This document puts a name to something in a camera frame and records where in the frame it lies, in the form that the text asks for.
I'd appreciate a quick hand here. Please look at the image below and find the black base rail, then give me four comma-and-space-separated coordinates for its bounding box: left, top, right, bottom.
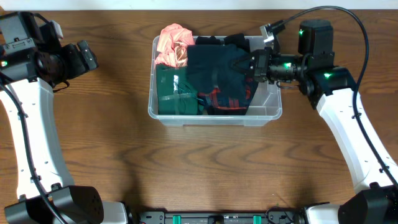
139, 208, 307, 224

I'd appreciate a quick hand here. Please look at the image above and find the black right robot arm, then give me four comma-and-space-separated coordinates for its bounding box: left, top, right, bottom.
231, 19, 397, 223

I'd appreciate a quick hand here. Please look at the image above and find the dark green shirt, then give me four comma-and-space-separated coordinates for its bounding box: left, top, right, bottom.
155, 64, 204, 115

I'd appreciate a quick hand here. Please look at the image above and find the red navy plaid shirt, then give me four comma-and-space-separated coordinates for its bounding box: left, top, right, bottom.
198, 85, 256, 110

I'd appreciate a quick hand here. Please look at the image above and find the pink printed shirt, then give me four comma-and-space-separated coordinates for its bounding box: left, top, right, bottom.
155, 23, 195, 67

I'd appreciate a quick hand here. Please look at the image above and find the black cloth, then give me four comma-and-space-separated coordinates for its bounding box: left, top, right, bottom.
195, 33, 251, 53

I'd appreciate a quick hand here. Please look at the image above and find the dark navy cloth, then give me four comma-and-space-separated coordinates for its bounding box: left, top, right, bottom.
186, 44, 256, 100

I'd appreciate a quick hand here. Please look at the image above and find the black garment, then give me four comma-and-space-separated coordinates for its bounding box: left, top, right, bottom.
205, 93, 259, 116

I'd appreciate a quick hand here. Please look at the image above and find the clear plastic storage bin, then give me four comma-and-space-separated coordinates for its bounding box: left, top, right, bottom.
148, 36, 282, 127

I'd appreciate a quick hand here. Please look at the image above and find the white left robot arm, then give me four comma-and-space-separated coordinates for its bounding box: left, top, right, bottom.
1, 12, 129, 223

